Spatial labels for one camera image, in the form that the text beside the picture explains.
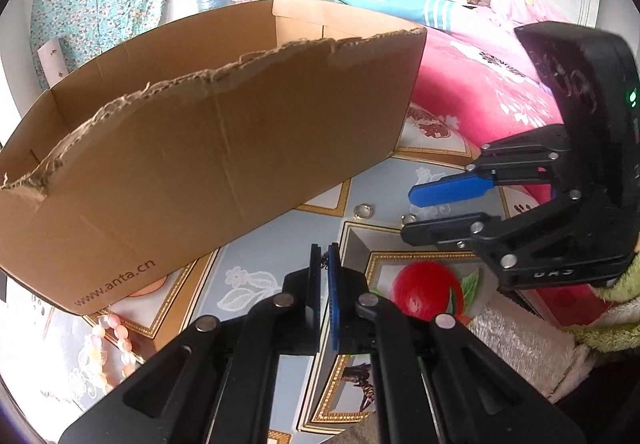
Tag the brown cardboard box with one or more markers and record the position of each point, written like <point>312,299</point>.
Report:
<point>200,174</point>

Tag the white paper bag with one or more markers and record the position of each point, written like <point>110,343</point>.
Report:
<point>52,62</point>

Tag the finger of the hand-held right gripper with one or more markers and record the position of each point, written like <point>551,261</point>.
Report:
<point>450,189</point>
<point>450,230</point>

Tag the person's right forearm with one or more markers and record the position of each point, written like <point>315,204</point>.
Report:
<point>615,319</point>

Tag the white fluffy towel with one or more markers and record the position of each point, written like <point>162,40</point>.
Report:
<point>525,349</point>

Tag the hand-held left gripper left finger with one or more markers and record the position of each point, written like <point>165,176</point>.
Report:
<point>315,304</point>

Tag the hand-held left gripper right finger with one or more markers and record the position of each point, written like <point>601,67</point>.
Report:
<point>334,304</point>

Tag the pink floral blanket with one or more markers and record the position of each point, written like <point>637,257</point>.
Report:
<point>475,84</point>

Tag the printed blue tablecloth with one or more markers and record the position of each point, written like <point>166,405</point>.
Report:
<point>300,234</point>

